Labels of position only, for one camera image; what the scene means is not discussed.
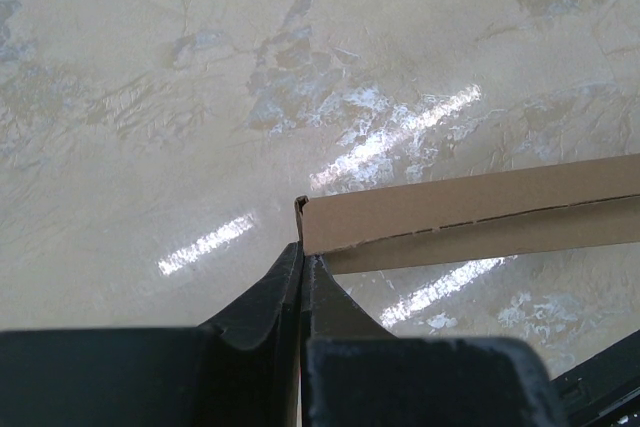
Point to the brown cardboard box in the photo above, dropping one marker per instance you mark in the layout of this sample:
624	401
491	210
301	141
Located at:
544	209

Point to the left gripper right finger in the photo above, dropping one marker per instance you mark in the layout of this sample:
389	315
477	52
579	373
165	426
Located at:
356	373

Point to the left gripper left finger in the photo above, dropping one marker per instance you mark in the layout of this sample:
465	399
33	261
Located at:
238	368

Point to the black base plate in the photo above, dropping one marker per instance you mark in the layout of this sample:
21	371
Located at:
603	390

